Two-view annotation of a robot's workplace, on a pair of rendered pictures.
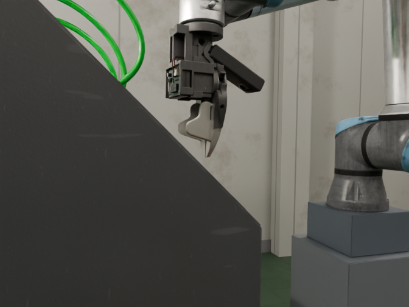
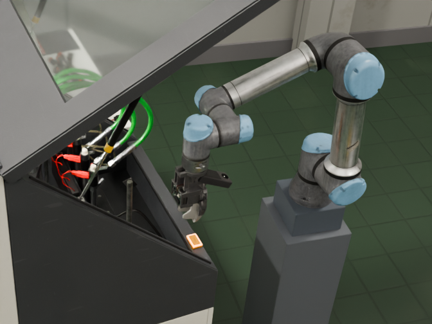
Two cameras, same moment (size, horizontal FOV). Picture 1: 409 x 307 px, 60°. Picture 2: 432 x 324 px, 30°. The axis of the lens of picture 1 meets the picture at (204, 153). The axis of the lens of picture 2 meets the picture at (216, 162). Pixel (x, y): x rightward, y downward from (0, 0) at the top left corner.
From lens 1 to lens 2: 1.94 m
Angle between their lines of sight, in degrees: 36
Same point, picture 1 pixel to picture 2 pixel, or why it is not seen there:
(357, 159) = (310, 174)
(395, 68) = (335, 144)
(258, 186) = not seen: outside the picture
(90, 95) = (144, 249)
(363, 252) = (301, 233)
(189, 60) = (186, 188)
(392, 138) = (326, 183)
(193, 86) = (188, 203)
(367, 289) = (299, 256)
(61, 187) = (133, 278)
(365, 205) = (310, 204)
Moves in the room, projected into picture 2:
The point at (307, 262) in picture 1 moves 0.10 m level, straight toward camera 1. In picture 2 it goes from (268, 224) to (261, 243)
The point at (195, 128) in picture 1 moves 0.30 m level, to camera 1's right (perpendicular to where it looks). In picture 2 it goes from (188, 216) to (292, 222)
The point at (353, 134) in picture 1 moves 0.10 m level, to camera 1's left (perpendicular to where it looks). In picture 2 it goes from (310, 158) to (279, 156)
